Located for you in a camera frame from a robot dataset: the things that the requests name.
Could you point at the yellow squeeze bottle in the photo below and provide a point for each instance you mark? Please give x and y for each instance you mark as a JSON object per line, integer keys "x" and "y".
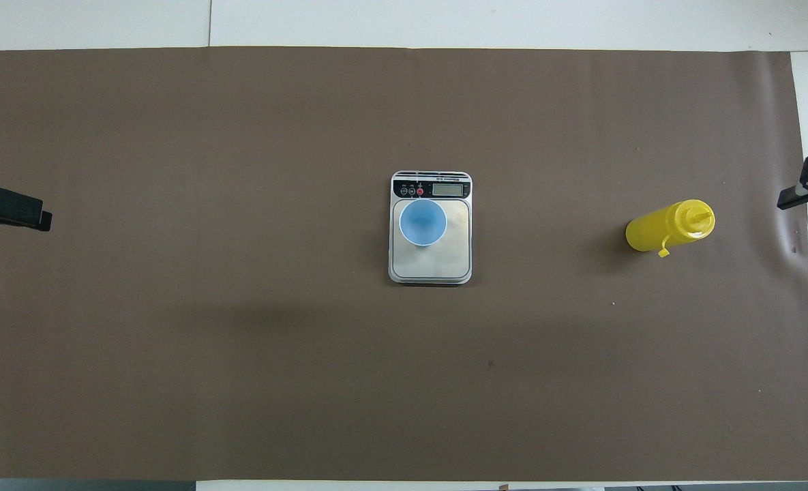
{"x": 656, "y": 228}

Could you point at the brown table mat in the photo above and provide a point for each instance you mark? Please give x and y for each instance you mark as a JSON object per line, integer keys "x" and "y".
{"x": 404, "y": 382}

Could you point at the light blue plastic cup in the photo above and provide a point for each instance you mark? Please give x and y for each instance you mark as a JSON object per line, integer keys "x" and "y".
{"x": 423, "y": 221}

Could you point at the silver digital kitchen scale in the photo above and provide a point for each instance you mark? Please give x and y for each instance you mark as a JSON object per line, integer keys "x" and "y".
{"x": 431, "y": 262}

